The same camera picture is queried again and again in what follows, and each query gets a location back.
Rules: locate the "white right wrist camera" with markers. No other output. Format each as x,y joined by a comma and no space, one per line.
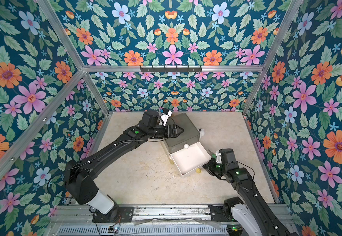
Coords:
218,157

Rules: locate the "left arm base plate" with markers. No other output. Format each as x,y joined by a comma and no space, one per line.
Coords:
122,214

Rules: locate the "white drawer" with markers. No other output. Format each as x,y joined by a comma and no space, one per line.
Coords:
187,160

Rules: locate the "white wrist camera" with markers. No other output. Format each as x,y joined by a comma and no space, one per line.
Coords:
218,157
165,114

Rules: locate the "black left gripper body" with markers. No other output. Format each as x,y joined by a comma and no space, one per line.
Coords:
158,131

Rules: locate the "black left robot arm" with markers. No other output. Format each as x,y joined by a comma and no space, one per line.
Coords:
80,175

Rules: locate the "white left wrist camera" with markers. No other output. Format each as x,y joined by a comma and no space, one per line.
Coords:
165,114

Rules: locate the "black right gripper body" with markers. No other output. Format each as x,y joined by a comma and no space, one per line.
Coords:
211,167

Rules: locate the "aluminium front rail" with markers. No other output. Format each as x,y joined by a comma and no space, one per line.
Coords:
153,220

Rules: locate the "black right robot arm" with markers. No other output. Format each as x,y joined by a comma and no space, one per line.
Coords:
250,210

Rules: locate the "grey three-drawer cabinet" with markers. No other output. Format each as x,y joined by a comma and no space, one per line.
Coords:
190,135

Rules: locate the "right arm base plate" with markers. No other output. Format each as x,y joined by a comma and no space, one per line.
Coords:
232,208

